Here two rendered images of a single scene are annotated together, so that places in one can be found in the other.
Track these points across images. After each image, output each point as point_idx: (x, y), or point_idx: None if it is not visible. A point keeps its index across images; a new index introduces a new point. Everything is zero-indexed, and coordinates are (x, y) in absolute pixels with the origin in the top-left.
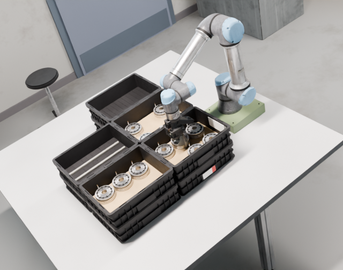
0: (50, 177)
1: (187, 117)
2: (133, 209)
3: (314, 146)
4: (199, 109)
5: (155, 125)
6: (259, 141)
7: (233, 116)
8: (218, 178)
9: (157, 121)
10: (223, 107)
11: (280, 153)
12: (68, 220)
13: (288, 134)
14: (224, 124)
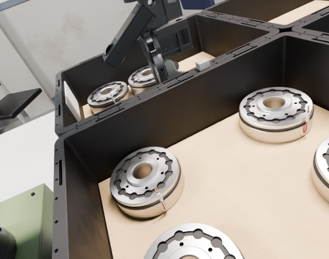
0: None
1: (110, 46)
2: (285, 5)
3: (8, 140)
4: (59, 117)
5: (248, 198)
6: (44, 164)
7: (11, 219)
8: None
9: (232, 220)
10: None
11: (47, 136)
12: None
13: (3, 167)
14: (60, 76)
